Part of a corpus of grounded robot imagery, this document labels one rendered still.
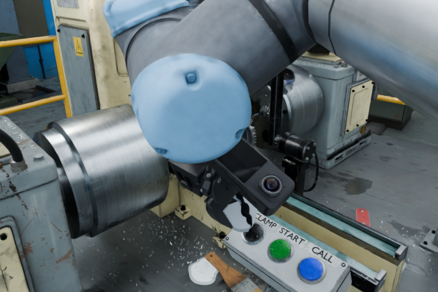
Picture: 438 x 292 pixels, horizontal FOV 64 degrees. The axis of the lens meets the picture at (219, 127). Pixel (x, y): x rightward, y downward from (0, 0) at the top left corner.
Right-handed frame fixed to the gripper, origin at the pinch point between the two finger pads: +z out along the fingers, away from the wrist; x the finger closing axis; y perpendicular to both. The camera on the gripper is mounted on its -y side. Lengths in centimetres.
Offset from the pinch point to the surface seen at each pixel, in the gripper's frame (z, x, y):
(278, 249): 1.3, 0.3, -5.1
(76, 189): -5.0, 13.0, 28.6
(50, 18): 81, -152, 579
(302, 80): 18, -56, 31
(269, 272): 2.2, 3.4, -5.6
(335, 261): 2.0, -2.7, -11.9
